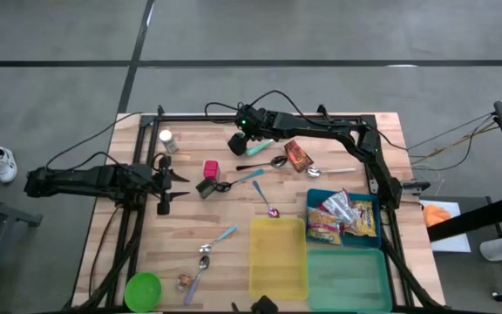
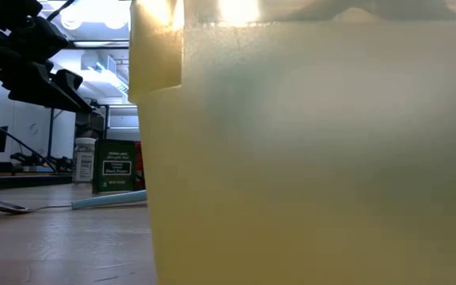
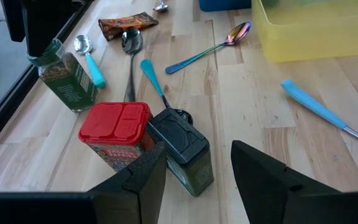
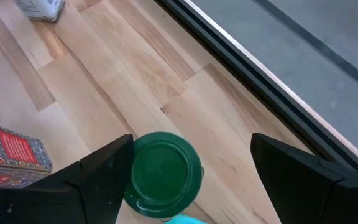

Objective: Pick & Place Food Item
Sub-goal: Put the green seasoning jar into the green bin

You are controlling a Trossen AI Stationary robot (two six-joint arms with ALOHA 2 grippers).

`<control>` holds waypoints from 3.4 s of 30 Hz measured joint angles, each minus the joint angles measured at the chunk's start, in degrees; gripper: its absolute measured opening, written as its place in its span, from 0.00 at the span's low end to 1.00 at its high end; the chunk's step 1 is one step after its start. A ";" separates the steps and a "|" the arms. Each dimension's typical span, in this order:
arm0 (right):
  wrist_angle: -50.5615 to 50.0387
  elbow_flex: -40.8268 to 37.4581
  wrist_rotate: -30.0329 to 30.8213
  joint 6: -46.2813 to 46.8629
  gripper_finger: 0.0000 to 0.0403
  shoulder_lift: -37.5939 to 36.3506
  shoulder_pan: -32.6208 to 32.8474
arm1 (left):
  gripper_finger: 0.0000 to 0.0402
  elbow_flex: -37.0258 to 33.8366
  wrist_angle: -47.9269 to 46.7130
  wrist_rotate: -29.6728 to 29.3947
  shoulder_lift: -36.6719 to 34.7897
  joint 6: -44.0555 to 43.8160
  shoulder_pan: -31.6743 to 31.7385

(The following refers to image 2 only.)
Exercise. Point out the yellow translucent plastic bin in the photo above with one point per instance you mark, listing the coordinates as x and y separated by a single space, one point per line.
291 158

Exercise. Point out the white-lid glass spice jar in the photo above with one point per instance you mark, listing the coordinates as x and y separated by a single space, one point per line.
83 160

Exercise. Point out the black background robot arms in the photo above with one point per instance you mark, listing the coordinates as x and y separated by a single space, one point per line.
34 160

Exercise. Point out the dark green pepper tin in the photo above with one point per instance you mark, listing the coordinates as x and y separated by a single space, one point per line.
114 166

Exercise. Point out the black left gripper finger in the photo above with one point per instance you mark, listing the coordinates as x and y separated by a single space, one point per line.
34 89
71 85

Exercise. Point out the black aluminium table frame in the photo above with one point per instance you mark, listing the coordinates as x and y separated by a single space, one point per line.
22 181

